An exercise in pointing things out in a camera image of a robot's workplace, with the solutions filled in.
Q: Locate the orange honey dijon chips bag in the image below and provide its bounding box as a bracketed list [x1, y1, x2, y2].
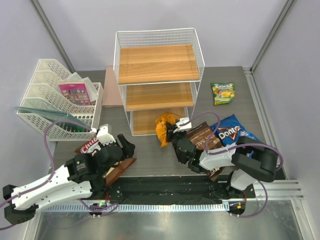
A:
[155, 112, 183, 148]

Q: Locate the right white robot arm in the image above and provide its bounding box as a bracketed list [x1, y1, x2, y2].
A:
[165, 117, 283, 200]

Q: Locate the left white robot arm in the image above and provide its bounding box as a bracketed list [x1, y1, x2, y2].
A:
[2, 143, 128, 225]

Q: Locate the brown Chuba cassava chips bag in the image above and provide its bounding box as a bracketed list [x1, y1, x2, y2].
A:
[75, 138, 137, 188]

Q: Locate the blue Doritos chips bag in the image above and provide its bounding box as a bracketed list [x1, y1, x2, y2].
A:
[215, 114, 260, 147]

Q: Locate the top wooden shelf board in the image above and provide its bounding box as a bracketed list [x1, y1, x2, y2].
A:
[118, 44, 200, 85]

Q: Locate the brown Kettle sea salt bag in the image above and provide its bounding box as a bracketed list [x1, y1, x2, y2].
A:
[187, 122, 224, 182]

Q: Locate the black base mat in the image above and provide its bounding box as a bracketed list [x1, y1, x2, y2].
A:
[100, 175, 256, 206]

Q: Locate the green translucent folder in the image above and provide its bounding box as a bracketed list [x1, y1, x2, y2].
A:
[16, 106, 92, 133]

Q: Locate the pink flat board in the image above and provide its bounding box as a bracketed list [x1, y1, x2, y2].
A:
[102, 66, 123, 107]

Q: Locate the green yellow snack bag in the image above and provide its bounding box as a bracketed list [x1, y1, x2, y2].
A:
[210, 82, 235, 106]

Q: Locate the white plastic file organizer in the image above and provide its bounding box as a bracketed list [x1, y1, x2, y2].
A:
[16, 59, 103, 141]

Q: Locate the pink sticker booklet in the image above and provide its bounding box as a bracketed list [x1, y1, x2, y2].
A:
[58, 82, 91, 106]

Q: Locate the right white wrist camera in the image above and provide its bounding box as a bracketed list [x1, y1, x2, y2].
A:
[173, 117, 192, 133]

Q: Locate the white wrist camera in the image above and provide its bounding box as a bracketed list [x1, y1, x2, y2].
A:
[90, 123, 116, 145]
[173, 117, 192, 133]

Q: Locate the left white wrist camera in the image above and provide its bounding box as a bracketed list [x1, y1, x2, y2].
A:
[90, 123, 116, 145]

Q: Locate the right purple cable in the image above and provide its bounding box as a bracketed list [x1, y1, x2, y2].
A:
[186, 111, 285, 220]

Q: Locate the purple cable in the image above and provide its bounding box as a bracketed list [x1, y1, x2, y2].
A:
[186, 111, 285, 220]
[0, 120, 121, 231]

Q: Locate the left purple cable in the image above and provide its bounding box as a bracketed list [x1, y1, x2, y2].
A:
[0, 120, 121, 231]

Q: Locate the white wire shelf rack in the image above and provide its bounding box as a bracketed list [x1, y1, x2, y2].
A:
[113, 27, 205, 134]

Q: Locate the white slotted cable duct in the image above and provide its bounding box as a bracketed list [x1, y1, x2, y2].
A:
[42, 202, 230, 213]

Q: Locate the left aluminium frame post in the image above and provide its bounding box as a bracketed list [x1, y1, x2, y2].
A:
[29, 0, 76, 73]

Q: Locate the aluminium frame post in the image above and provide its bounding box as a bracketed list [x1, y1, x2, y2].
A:
[250, 0, 297, 74]
[29, 0, 76, 73]

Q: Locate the right aluminium frame post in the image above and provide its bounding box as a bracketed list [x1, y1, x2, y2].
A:
[250, 0, 297, 74]

